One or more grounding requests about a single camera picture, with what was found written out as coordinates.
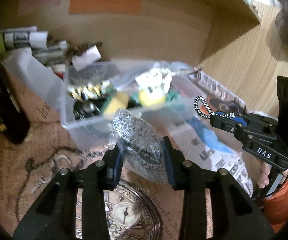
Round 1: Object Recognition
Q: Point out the black white striped hair tie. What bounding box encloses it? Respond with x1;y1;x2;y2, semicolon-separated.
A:
193;95;236;119

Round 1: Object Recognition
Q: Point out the green scrunchie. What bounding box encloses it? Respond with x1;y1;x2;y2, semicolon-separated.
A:
129;90;181;108

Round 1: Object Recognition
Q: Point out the yellow sponge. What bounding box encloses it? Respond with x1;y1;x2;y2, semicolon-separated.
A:
101;92;129;117

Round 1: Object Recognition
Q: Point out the clear plastic storage box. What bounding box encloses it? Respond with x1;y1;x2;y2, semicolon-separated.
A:
61;61;198;150

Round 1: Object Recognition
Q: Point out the silver glitter pouch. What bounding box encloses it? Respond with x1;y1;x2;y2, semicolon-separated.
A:
111;108;168;184

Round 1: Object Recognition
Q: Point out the orange sticky note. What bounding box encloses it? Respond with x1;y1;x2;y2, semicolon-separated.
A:
68;0;141;15

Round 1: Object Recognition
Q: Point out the vintage newspaper table mat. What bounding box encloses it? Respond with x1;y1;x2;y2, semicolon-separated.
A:
0;64;255;240

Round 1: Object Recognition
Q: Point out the floral white scrunchie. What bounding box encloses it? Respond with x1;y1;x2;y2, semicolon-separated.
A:
135;68;175;94

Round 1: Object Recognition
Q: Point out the yellow soft ball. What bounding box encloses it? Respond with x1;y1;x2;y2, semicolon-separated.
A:
139;89;166;107

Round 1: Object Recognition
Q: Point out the rolled newspaper stack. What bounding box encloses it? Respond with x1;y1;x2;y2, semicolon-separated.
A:
0;26;69;54

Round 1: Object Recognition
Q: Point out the person right hand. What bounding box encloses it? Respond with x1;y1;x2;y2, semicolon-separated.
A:
257;160;288;189

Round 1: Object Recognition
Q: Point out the dark wine bottle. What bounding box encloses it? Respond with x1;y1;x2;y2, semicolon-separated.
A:
0;62;30;145

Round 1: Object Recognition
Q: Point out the blue cloth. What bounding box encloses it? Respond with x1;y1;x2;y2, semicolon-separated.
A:
187;117;233;154

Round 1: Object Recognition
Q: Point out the white paper card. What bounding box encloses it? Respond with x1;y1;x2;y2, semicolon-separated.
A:
72;46;102;72

